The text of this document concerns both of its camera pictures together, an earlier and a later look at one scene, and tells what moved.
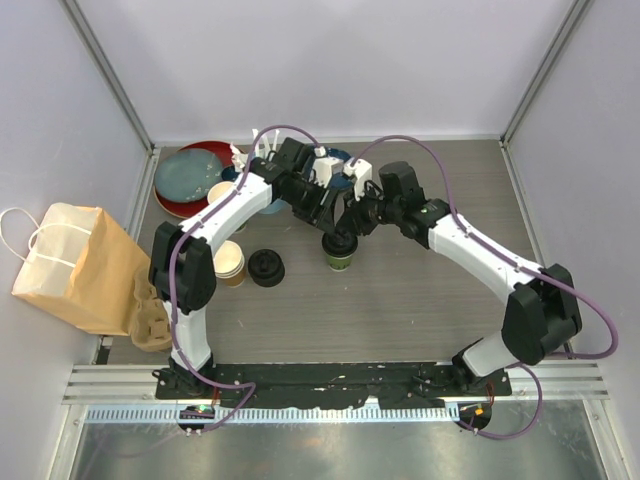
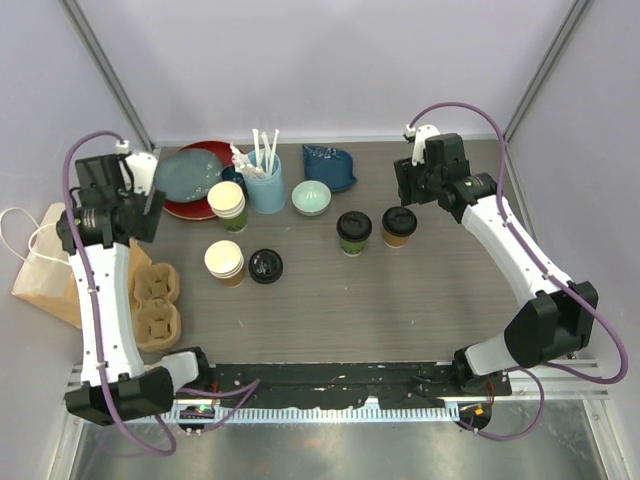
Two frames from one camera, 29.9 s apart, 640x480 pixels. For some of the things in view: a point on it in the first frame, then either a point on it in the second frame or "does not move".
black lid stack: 266,267 does not move
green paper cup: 339,264 to 352,249
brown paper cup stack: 230,263 does not move
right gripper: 352,217 to 406,174
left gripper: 320,215 to 145,223
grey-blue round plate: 188,175 does not move
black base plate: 330,384 does not move
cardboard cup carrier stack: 152,328 does not move
